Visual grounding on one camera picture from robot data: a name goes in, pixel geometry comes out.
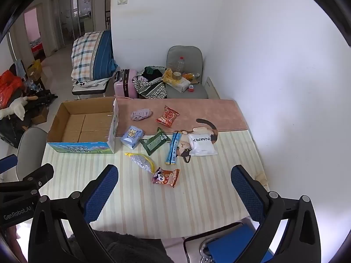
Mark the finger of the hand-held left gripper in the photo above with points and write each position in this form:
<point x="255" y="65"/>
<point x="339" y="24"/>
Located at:
<point x="41" y="174"/>
<point x="6" y="163"/>

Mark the blue stick packet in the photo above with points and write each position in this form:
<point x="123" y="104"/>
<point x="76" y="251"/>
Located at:
<point x="173" y="150"/>

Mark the green packet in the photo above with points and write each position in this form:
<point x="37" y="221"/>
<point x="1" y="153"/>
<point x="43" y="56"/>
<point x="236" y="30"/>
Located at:
<point x="153" y="142"/>

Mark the clear plastic bottle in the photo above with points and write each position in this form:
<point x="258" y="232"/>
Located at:
<point x="180" y="64"/>

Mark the white wrapped package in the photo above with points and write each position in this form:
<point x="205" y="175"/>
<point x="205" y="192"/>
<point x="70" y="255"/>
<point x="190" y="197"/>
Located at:
<point x="178" y="85"/>

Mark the black folding rack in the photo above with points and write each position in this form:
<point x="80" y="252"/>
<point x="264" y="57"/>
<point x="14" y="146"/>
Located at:
<point x="41" y="98"/>

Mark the white leaning panel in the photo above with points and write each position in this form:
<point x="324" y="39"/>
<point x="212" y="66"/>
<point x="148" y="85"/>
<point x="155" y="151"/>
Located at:
<point x="212" y="87"/>

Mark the yellow paper bag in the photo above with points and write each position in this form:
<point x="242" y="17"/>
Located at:
<point x="34" y="67"/>

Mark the white wall switch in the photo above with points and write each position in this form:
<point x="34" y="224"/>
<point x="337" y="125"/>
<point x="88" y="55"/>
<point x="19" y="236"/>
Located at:
<point x="122" y="0"/>

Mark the light blue tissue pack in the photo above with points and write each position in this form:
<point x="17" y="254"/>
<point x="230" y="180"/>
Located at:
<point x="131" y="137"/>

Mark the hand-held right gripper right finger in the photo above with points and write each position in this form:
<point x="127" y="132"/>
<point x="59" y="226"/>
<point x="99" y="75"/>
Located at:
<point x="246" y="194"/>

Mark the blue chair seat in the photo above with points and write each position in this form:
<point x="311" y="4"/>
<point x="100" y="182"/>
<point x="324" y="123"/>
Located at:
<point x="233" y="241"/>

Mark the purple cloth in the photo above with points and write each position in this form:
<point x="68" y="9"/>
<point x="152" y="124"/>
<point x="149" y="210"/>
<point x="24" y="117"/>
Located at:
<point x="141" y="114"/>

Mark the yellow silver mesh pouch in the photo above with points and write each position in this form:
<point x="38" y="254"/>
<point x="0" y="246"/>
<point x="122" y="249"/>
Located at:
<point x="141" y="162"/>

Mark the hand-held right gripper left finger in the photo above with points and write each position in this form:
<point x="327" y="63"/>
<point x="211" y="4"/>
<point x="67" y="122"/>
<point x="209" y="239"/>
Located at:
<point x="101" y="194"/>

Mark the light blue cloth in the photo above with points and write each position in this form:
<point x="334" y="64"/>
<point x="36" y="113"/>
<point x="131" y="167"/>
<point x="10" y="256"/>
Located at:
<point x="19" y="66"/>

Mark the red snack packet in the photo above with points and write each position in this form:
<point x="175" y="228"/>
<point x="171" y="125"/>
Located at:
<point x="167" y="116"/>

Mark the plaid folded bedding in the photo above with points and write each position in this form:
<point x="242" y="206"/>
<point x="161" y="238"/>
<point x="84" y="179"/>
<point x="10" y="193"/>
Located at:
<point x="87" y="54"/>

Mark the dark fuzzy clothing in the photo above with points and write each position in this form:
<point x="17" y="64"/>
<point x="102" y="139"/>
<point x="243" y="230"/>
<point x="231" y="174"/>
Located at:
<point x="123" y="246"/>

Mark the glass sliding door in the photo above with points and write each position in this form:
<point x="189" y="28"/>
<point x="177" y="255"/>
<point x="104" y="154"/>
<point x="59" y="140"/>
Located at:
<point x="71" y="16"/>

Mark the white soft packet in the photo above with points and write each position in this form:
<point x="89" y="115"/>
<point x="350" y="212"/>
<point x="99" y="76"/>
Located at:
<point x="203" y="145"/>

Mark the red plastic bag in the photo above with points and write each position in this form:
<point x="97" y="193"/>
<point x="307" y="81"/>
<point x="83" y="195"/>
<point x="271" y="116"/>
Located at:
<point x="9" y="87"/>

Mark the pink suitcase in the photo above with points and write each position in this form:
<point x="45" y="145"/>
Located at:
<point x="124" y="85"/>

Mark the grey padded chair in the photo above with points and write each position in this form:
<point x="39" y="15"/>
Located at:
<point x="186" y="53"/>

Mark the patterned tote bag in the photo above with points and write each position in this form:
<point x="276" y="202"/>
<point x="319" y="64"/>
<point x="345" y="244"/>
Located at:
<point x="150" y="89"/>

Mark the orange cartoon snack packet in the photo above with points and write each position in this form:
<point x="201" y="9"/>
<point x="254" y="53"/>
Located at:
<point x="165" y="177"/>

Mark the tape roll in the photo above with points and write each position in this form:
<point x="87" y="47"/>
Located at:
<point x="177" y="74"/>

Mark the small red box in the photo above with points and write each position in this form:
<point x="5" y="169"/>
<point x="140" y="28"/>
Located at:
<point x="191" y="88"/>

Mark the small brown cardboard box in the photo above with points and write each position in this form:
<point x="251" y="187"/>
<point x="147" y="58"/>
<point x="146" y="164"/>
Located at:
<point x="40" y="117"/>

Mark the white plush goose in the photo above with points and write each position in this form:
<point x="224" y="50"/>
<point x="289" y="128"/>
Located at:
<point x="17" y="106"/>

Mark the yellow plastic bag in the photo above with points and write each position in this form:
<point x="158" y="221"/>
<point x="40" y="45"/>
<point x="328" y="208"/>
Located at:
<point x="167" y="74"/>

